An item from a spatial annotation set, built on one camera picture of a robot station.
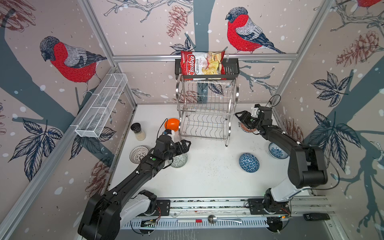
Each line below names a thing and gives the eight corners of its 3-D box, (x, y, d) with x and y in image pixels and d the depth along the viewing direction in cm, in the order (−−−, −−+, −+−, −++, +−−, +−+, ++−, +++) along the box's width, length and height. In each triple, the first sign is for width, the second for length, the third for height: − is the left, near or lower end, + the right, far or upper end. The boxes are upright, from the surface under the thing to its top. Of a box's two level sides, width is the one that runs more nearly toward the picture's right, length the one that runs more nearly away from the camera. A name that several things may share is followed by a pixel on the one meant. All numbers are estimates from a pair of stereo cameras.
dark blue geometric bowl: (241, 172, 86) (243, 170, 83) (238, 156, 93) (239, 153, 90) (259, 172, 86) (261, 170, 83) (254, 156, 93) (256, 153, 90)
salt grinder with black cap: (135, 140, 102) (129, 130, 92) (137, 133, 106) (132, 122, 96) (144, 140, 102) (139, 130, 92) (146, 133, 106) (142, 122, 96)
